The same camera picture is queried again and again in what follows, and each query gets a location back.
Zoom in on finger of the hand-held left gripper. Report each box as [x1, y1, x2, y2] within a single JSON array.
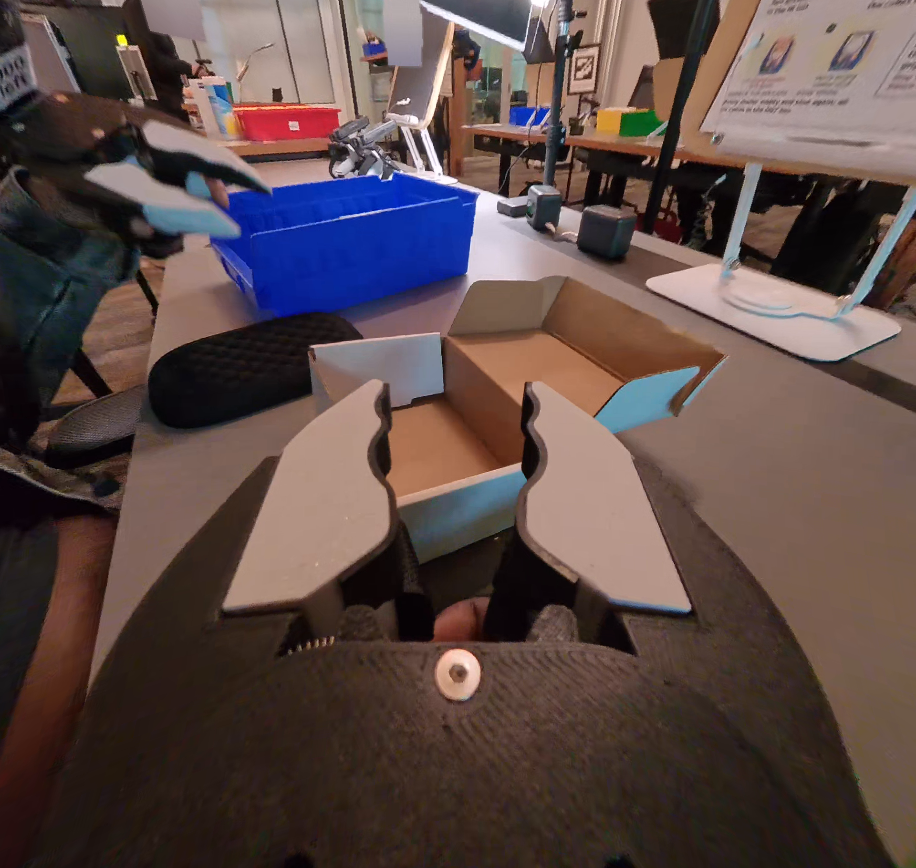
[[84, 156, 242, 239], [142, 120, 273, 200]]

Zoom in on red plastic bin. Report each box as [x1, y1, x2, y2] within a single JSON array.
[[232, 104, 343, 142]]

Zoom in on white wipes bottle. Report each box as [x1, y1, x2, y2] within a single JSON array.
[[206, 77, 239, 141]]

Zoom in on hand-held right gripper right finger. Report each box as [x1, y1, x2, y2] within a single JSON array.
[[515, 382, 694, 640]]

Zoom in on grey mechanical device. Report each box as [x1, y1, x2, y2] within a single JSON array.
[[328, 115, 402, 181]]

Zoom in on cardboard box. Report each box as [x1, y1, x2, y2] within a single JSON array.
[[309, 276, 729, 565]]

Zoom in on grey desk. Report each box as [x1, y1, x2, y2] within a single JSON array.
[[89, 160, 916, 868]]

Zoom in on instruction sheet on white stand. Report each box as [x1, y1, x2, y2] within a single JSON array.
[[680, 0, 916, 186]]

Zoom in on white tablet stand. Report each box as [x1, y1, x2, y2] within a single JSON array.
[[386, 20, 460, 186]]

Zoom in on black padded armrest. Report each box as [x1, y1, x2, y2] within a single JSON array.
[[148, 313, 364, 429]]

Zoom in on black light stand pole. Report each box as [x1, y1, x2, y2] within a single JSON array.
[[542, 0, 582, 189]]

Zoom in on black monitor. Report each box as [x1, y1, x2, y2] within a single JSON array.
[[20, 0, 153, 103]]

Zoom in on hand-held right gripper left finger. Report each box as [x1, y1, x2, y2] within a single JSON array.
[[222, 379, 399, 636]]

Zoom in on black floor lamp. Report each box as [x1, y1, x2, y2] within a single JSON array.
[[317, 0, 361, 119]]

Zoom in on black mesh office chair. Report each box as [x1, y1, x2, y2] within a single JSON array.
[[43, 385, 147, 470]]

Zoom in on person's leg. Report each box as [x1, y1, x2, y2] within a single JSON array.
[[0, 510, 119, 868]]

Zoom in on framed wall picture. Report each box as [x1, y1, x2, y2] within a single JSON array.
[[567, 44, 601, 95]]

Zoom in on dark grey cube charger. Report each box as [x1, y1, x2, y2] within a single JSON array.
[[578, 204, 638, 261]]

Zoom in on grey charger with cable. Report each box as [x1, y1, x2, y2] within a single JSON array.
[[526, 185, 563, 231]]

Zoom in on long wooden table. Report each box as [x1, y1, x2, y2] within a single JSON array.
[[461, 123, 724, 168]]

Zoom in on white document stand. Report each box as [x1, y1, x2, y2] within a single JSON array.
[[646, 163, 916, 362]]

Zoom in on printed instruction sheet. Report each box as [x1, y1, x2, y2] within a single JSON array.
[[701, 0, 916, 161]]

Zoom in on black slanted pole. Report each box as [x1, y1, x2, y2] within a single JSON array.
[[643, 0, 732, 234]]

